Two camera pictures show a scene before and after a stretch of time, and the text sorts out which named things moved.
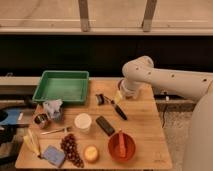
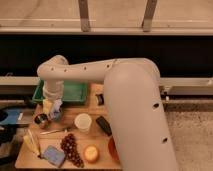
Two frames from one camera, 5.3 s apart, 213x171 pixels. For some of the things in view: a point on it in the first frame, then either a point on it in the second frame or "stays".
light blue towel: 53,108 stays
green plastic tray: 66,86 stays
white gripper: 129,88 -> 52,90
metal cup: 42,120 stays
